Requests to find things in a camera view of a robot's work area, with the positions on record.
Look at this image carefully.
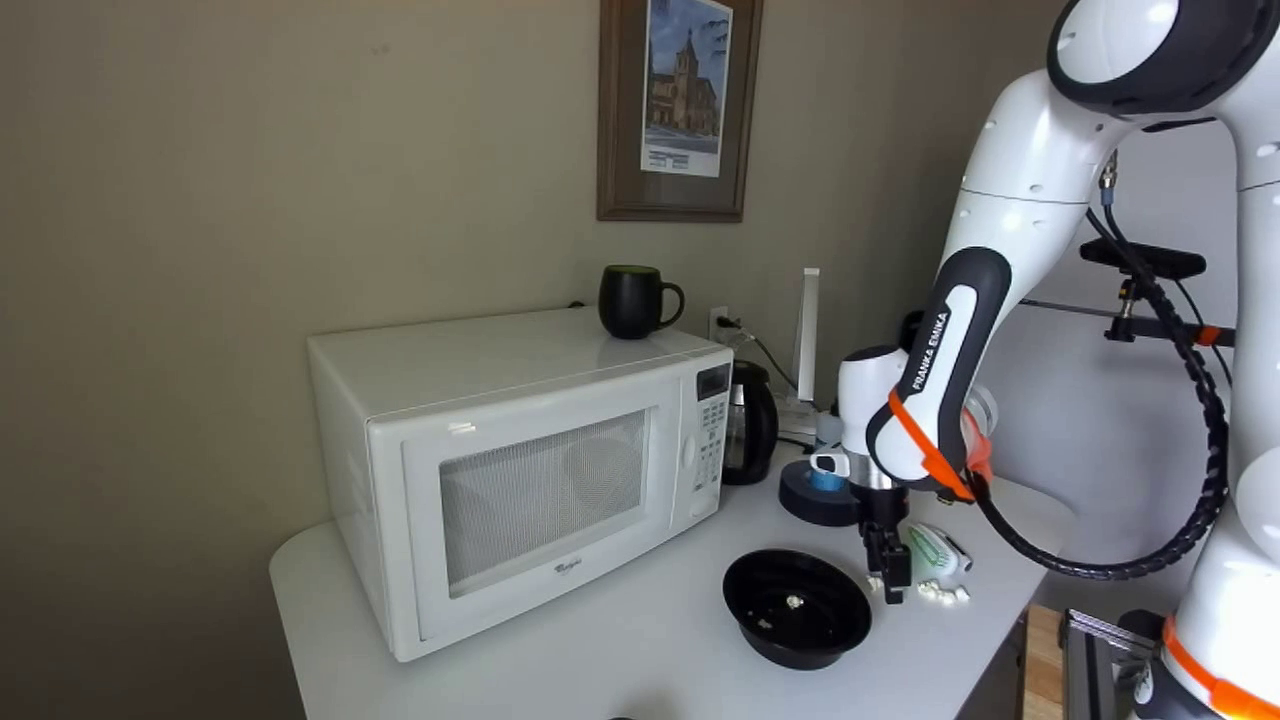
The wooden framed picture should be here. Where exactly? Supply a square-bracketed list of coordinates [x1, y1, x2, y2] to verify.
[595, 0, 763, 224]

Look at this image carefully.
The white lamp bar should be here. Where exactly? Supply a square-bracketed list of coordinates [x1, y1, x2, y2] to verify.
[797, 269, 820, 405]

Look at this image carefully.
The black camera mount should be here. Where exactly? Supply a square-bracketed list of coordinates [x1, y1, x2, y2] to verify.
[1079, 240, 1238, 349]

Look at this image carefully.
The glass coffee pot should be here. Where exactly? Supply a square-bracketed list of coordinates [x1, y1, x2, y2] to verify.
[724, 360, 778, 486]

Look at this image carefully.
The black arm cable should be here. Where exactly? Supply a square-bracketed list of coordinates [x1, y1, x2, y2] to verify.
[963, 197, 1233, 586]

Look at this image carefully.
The white microwave oven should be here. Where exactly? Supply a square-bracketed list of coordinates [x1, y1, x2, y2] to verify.
[310, 308, 731, 663]

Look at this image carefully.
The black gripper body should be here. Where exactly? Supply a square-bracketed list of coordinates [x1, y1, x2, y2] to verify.
[859, 488, 908, 562]

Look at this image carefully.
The black bowl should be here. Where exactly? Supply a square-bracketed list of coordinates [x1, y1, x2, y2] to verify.
[722, 549, 874, 674]

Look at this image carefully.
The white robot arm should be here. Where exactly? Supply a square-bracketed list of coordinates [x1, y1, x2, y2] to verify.
[865, 0, 1280, 720]

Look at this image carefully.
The black mug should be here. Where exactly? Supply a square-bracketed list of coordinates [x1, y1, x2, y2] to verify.
[595, 266, 683, 341]

